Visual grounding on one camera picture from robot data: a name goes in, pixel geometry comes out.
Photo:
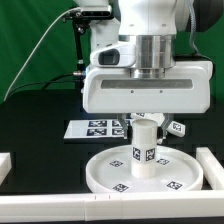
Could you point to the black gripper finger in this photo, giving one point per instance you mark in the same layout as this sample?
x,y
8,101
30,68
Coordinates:
x,y
122,120
166,119

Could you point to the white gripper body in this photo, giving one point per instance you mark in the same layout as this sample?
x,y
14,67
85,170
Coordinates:
x,y
185,88

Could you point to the white round table top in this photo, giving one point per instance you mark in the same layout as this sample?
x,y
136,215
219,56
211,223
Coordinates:
x,y
118,170

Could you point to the white cross-shaped table base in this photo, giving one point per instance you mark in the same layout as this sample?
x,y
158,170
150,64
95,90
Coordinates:
x,y
174,128

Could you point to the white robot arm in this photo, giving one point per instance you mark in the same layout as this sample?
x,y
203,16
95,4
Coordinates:
x,y
138,73

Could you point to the white fiducial marker sheet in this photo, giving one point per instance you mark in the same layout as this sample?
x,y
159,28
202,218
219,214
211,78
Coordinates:
x,y
93,129

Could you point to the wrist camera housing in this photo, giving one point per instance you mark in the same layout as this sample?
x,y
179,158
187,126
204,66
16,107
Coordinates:
x,y
121,54

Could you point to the white right fence rail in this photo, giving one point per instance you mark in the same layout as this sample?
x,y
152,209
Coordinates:
x,y
213,170

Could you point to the white fence rail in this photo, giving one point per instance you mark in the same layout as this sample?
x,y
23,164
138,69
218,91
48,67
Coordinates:
x,y
5,166
94,207
213,170

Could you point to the white front fence rail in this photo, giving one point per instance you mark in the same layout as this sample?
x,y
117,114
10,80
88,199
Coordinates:
x,y
94,207

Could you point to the black camera on stand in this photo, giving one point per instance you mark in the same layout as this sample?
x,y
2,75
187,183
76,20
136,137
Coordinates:
x,y
81,18

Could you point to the white left fence rail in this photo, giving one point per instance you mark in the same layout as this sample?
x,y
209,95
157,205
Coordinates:
x,y
5,166

